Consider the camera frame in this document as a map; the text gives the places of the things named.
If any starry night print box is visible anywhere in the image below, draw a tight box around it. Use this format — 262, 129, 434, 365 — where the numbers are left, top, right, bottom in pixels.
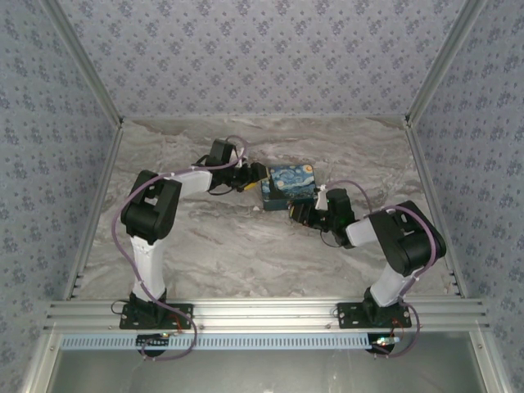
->
260, 163, 318, 212

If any small black controller board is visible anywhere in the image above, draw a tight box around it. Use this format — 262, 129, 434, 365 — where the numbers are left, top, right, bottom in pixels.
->
136, 333, 171, 349
368, 333, 400, 354

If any aluminium side rail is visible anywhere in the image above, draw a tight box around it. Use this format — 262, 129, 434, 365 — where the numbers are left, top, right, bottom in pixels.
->
404, 122, 467, 298
63, 122, 124, 302

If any aluminium front rail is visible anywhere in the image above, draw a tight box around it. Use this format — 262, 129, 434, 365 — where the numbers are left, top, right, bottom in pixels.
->
43, 298, 491, 332

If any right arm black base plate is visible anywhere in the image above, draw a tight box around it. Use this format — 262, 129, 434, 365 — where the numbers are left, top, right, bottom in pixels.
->
336, 301, 412, 331

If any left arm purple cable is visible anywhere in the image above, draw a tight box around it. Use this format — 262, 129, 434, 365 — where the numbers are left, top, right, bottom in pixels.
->
112, 134, 251, 364

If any light blue slotted cable duct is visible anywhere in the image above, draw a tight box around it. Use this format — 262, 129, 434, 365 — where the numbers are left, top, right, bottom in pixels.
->
61, 332, 370, 351

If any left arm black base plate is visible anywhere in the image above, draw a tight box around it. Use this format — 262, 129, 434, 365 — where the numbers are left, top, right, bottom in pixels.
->
119, 301, 194, 331

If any aluminium corner post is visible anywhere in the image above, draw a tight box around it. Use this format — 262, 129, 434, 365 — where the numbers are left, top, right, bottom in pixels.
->
43, 0, 125, 126
404, 0, 490, 126

